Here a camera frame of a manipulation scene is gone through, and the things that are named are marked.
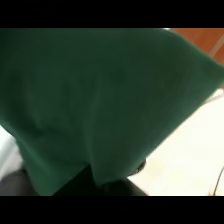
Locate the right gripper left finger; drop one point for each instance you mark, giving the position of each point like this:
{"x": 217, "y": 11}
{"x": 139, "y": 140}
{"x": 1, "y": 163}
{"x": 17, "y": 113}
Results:
{"x": 15, "y": 185}

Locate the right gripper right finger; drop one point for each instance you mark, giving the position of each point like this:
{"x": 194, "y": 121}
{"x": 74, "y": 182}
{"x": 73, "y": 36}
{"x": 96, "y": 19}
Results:
{"x": 123, "y": 186}

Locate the dark green T-shirt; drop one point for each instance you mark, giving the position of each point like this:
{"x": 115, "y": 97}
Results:
{"x": 100, "y": 100}

